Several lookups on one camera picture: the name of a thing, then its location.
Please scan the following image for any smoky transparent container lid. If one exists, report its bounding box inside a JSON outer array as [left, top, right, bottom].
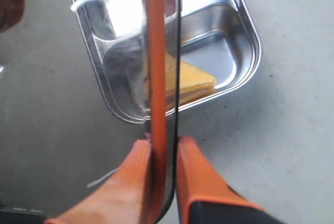
[[1, 0, 181, 223]]

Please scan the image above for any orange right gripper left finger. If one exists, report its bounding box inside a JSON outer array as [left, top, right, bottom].
[[45, 139, 152, 224]]

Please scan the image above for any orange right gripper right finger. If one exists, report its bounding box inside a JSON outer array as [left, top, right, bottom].
[[176, 136, 281, 223]]

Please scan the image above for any stainless steel lunch box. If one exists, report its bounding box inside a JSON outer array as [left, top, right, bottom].
[[71, 0, 261, 124]]

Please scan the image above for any yellow toy cheese wedge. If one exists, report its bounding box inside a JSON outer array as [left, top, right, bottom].
[[142, 53, 218, 110]]

